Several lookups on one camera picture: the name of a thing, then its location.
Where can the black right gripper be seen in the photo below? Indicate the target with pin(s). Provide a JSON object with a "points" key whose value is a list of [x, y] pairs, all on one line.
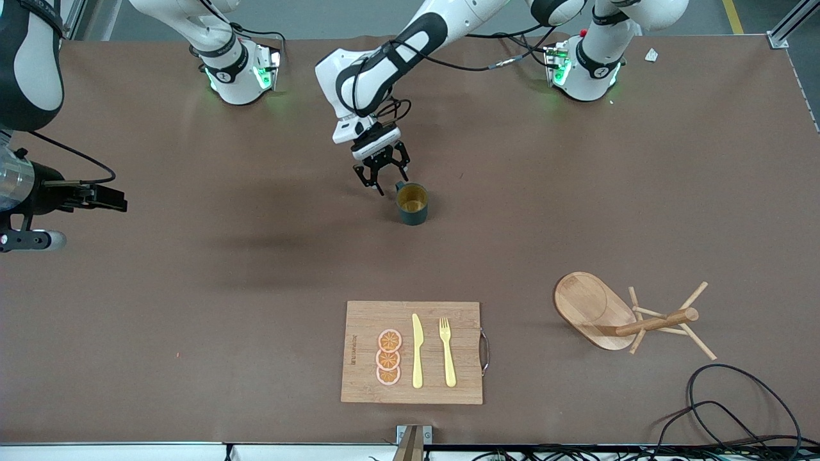
{"points": [[46, 189]]}

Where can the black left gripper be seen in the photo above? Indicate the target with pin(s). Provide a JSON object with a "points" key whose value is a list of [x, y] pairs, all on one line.
{"points": [[382, 161]]}

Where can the dark green cup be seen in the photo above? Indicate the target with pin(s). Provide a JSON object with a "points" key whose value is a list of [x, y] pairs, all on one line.
{"points": [[413, 216]]}

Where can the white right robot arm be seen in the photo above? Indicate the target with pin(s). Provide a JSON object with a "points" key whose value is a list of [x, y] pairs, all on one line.
{"points": [[32, 77]]}

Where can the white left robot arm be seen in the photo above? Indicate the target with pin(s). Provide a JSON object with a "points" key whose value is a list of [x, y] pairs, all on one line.
{"points": [[384, 64]]}

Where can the wooden cup rack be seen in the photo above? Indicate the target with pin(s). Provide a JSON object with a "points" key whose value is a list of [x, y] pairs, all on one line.
{"points": [[589, 307]]}

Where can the brown table cover sheet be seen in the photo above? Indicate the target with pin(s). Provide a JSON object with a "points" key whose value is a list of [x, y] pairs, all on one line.
{"points": [[410, 256]]}

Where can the bamboo cutting board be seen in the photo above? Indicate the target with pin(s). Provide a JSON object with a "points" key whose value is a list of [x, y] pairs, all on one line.
{"points": [[365, 320]]}

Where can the orange slice toy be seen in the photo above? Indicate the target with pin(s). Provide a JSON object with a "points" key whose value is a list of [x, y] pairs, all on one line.
{"points": [[387, 360], [389, 340]]}

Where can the yellow plastic knife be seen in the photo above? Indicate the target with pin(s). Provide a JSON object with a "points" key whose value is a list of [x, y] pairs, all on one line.
{"points": [[418, 358]]}

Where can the yellow plastic fork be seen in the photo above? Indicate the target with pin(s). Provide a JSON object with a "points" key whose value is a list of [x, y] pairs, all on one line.
{"points": [[449, 365]]}

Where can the white paper scrap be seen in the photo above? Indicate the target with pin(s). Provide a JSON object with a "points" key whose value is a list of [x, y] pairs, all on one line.
{"points": [[651, 55]]}

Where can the aluminium frame profile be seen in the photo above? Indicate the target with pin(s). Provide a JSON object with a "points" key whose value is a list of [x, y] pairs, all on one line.
{"points": [[75, 19], [778, 38]]}

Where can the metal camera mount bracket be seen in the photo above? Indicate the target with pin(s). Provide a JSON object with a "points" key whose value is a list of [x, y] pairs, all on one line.
{"points": [[413, 442]]}

